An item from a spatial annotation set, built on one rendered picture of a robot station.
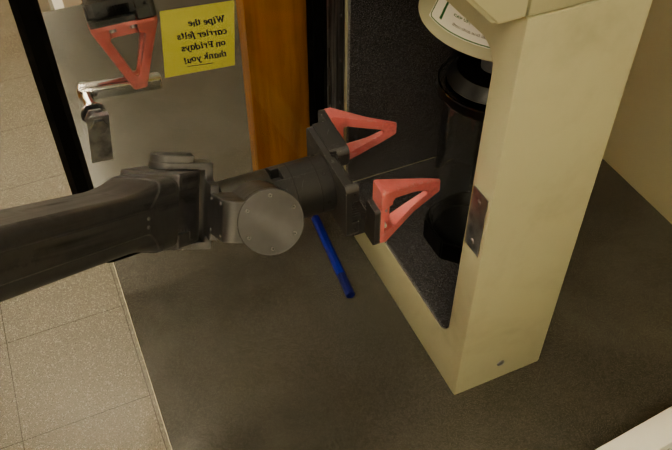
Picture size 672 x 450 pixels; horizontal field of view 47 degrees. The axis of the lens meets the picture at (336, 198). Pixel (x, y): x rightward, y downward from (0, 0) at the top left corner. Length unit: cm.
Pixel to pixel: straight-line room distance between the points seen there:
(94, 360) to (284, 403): 130
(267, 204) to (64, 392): 150
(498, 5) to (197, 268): 59
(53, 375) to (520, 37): 175
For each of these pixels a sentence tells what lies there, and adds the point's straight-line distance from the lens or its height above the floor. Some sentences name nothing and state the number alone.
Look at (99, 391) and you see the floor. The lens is 207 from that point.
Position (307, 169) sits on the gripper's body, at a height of 120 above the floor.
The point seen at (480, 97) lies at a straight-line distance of 75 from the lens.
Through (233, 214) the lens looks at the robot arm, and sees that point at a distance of 64.
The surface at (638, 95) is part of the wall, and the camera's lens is 116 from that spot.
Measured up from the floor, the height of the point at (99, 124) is 120.
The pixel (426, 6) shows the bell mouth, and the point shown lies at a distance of 72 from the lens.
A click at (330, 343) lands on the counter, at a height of 94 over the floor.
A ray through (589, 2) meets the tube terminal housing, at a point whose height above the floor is 141.
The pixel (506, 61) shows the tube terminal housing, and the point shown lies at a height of 137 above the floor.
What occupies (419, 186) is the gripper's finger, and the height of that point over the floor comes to 119.
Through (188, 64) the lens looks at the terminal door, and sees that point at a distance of 82.
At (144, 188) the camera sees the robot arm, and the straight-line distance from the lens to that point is 65.
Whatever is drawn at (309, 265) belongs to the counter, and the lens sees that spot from 99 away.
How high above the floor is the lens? 169
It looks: 44 degrees down
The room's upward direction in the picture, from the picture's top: straight up
